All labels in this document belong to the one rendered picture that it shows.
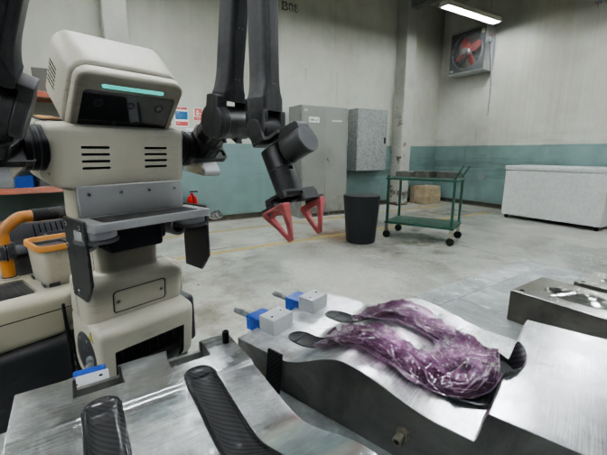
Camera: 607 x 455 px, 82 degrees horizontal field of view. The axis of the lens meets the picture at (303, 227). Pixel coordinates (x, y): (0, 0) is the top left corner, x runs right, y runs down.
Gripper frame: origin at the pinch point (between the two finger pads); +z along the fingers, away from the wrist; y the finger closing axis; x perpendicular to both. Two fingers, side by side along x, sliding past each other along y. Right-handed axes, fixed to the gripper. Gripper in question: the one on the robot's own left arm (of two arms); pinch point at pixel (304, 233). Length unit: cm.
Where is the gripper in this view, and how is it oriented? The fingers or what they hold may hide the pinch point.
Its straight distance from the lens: 74.3
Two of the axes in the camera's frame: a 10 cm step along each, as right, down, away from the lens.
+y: 6.4, -1.6, 7.5
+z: 3.5, 9.3, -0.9
